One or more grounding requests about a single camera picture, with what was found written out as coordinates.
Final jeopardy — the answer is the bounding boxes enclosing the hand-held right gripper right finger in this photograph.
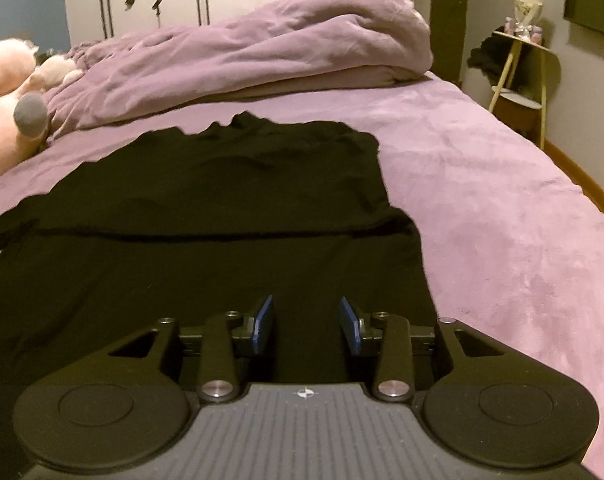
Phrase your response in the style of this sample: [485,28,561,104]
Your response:
[337,296,509,404]

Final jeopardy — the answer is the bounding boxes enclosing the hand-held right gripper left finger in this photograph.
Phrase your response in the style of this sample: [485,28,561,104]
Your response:
[108,294,276,404]

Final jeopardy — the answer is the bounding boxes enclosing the black shirt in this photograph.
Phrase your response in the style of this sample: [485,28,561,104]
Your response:
[0,112,439,413]

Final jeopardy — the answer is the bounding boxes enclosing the purple pillow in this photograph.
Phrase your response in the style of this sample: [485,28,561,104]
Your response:
[42,0,434,142]

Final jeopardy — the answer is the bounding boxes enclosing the round side table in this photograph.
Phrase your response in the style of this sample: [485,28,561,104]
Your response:
[487,29,563,152]

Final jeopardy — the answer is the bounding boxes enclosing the dark cloth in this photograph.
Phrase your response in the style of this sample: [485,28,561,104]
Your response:
[466,42,509,80]

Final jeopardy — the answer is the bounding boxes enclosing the dark curtain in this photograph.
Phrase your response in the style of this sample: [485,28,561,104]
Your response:
[431,0,471,85]

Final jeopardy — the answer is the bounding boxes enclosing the white plush toy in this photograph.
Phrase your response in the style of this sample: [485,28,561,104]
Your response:
[31,54,86,94]

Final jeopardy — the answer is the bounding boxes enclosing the pink plush toy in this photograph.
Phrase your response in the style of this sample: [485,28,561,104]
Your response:
[0,37,51,187]

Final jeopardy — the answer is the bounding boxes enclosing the wrapped flower bouquet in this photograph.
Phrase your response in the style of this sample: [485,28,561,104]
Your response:
[507,0,549,41]

